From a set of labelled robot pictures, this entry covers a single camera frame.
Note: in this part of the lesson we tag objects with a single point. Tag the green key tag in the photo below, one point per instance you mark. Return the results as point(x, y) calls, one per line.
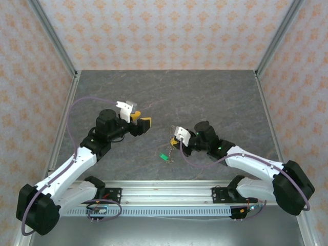
point(163, 157)

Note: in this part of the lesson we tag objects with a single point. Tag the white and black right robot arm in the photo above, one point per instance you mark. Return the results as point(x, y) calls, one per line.
point(256, 166)

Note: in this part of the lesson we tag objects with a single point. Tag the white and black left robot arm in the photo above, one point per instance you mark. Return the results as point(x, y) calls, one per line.
point(66, 174)

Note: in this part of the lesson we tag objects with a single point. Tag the grey metal sheet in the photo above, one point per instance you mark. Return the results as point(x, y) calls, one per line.
point(166, 232)

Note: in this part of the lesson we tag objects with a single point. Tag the aluminium side rail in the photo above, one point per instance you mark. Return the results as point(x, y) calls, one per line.
point(271, 123)
point(62, 123)

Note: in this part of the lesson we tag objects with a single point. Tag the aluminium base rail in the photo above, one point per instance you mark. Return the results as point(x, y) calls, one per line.
point(166, 192)

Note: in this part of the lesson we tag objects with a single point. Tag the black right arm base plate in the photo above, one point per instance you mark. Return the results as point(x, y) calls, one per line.
point(219, 196)

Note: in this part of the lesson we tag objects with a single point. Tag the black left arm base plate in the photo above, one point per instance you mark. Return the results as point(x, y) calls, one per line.
point(114, 196)

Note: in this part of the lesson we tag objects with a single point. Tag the aluminium frame post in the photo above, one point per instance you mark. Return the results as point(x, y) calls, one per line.
point(55, 38)
point(278, 38)

